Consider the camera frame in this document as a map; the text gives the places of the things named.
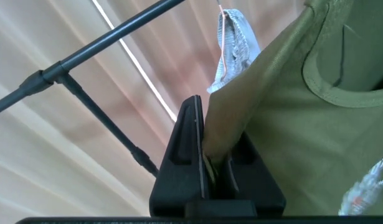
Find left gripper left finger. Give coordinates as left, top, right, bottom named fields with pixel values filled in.
left=148, top=94, right=210, bottom=218

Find beige curtain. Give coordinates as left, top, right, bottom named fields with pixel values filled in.
left=0, top=0, right=307, bottom=218

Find pale grey shorts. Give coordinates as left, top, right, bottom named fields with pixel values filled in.
left=206, top=8, right=262, bottom=95

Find green garment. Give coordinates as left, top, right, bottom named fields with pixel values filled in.
left=202, top=0, right=383, bottom=217

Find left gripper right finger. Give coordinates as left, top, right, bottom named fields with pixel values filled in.
left=215, top=133, right=287, bottom=217

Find pink clothes hanger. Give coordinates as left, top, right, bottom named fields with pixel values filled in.
left=215, top=0, right=229, bottom=79

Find black clothes rack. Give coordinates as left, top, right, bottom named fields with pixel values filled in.
left=0, top=0, right=186, bottom=178

